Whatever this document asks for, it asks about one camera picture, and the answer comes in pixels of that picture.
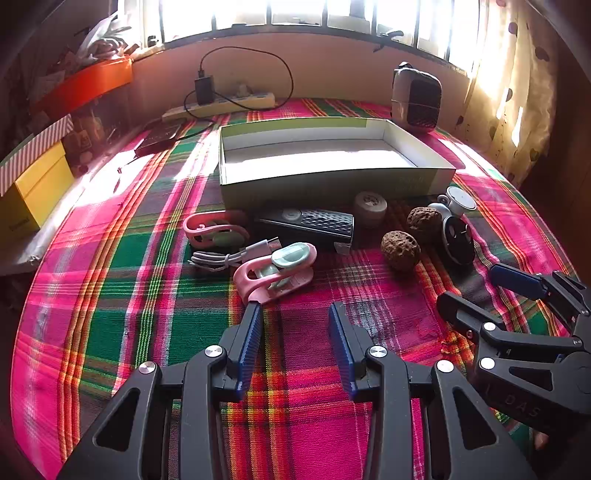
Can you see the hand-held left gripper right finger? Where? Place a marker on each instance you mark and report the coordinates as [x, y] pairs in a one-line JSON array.
[[339, 350]]

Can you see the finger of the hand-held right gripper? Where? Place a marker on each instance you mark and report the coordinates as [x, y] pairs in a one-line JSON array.
[[461, 309], [512, 277]]

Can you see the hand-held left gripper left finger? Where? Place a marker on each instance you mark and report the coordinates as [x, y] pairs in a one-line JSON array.
[[247, 350]]

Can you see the black round disc gadget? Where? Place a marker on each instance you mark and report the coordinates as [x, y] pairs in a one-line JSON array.
[[457, 240]]

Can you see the pink and mint plastic clip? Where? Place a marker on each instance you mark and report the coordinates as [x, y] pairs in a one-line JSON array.
[[198, 226], [249, 277]]

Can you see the brown walnut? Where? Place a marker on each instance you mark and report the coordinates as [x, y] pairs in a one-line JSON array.
[[400, 249], [424, 221]]

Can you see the white disc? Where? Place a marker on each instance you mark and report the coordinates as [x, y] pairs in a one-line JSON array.
[[460, 199]]

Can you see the black textured remote device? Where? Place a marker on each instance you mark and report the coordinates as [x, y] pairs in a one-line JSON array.
[[323, 226]]

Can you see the small white round jar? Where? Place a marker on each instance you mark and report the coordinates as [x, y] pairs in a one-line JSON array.
[[369, 210]]

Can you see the cardboard box tray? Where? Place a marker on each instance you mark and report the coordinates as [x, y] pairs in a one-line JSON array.
[[323, 184]]

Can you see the person's right hand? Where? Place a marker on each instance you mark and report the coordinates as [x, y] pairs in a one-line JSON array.
[[541, 441]]

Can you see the cream dotted curtain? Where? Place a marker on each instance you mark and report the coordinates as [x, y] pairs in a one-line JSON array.
[[517, 92]]

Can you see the small grey desk heater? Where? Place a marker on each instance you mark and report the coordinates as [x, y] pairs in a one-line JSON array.
[[418, 101]]

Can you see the white power strip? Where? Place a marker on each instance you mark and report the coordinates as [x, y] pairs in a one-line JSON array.
[[249, 99]]

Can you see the yellow box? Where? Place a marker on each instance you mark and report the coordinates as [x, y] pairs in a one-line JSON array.
[[37, 194]]

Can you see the black charger adapter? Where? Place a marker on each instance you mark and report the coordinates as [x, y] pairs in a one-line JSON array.
[[204, 90]]

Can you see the black window latch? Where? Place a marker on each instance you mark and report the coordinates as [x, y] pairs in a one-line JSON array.
[[390, 34]]

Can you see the striped box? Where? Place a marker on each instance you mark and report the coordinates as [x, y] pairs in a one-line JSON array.
[[27, 152]]

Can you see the window with metal bars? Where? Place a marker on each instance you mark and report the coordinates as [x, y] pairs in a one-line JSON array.
[[300, 11]]

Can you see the pile of plastic bags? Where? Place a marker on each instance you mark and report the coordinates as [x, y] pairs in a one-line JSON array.
[[101, 41]]

